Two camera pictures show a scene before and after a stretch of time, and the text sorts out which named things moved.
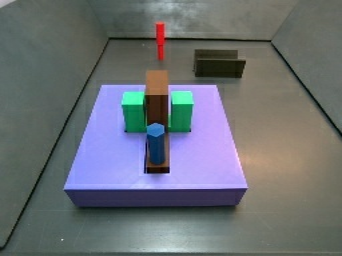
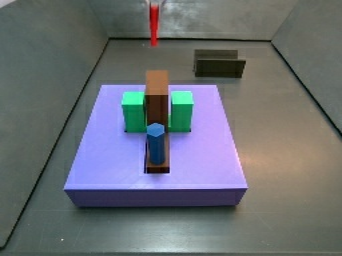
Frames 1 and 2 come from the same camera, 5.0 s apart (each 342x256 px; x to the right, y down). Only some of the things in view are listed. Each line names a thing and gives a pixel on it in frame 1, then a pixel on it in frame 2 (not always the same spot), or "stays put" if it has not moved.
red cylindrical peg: (160, 39) -> (153, 24)
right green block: (181, 108) stays put
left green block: (132, 102) stays put
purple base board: (107, 177) stays put
